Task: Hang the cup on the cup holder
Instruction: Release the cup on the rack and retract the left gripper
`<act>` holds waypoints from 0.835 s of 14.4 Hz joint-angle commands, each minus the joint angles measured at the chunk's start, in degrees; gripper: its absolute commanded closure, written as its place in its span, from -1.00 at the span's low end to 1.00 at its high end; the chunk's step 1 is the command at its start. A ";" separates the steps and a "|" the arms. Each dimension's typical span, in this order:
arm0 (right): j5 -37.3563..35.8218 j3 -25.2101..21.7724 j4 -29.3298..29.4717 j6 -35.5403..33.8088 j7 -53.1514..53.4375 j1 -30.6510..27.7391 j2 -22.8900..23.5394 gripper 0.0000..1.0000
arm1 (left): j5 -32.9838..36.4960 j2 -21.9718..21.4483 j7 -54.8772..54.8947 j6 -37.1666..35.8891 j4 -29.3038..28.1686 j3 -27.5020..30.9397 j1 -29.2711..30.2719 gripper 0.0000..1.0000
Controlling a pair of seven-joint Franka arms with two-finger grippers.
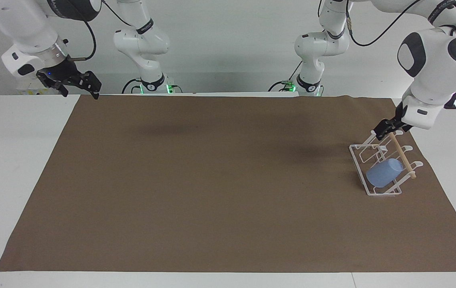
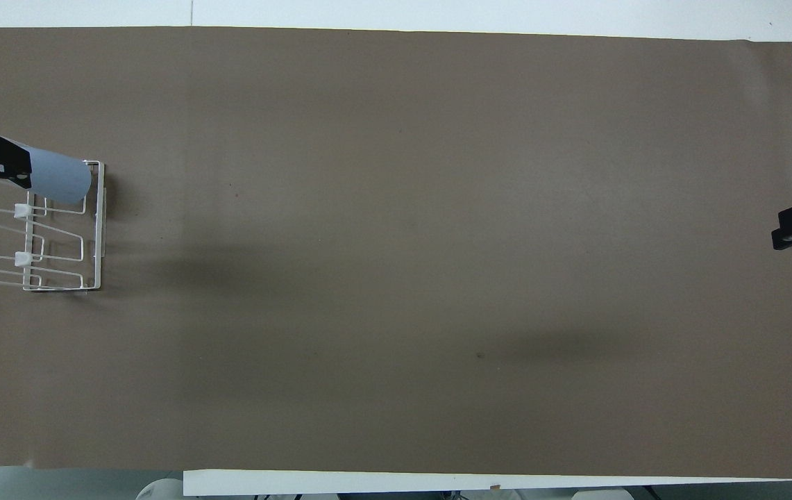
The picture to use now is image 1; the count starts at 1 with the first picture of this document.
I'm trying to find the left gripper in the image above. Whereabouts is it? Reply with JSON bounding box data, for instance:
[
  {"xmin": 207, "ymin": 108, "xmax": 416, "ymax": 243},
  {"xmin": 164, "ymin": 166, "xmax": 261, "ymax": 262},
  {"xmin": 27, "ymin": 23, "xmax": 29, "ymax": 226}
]
[{"xmin": 373, "ymin": 101, "xmax": 413, "ymax": 141}]

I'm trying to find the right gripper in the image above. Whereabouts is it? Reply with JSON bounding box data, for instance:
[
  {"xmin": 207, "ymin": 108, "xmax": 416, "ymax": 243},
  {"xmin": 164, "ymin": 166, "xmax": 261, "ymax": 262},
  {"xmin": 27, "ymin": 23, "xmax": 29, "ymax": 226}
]
[{"xmin": 36, "ymin": 58, "xmax": 102, "ymax": 100}]

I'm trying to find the blue plastic cup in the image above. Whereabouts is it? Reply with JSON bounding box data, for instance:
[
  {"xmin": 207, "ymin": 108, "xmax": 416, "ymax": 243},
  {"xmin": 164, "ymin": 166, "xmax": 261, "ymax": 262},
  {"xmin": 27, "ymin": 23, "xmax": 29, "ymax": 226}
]
[{"xmin": 366, "ymin": 158, "xmax": 404, "ymax": 188}]

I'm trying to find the white wire cup holder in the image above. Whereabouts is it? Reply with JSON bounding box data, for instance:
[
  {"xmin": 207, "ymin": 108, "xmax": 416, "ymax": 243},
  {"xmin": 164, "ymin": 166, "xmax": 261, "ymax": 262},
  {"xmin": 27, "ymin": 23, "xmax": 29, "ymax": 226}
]
[{"xmin": 348, "ymin": 130, "xmax": 424, "ymax": 198}]

